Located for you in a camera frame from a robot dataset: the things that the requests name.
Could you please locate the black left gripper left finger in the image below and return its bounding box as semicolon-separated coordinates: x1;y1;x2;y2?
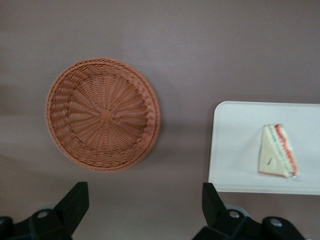
0;181;90;240

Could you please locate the cream plastic tray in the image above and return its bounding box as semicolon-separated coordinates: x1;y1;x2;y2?
207;100;320;196

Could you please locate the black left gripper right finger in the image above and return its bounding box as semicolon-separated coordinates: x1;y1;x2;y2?
193;182;305;240

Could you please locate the brown round wicker basket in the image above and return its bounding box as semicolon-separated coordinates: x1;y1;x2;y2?
44;57;161;174

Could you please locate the triangle sandwich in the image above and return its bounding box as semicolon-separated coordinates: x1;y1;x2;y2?
257;122;301;181

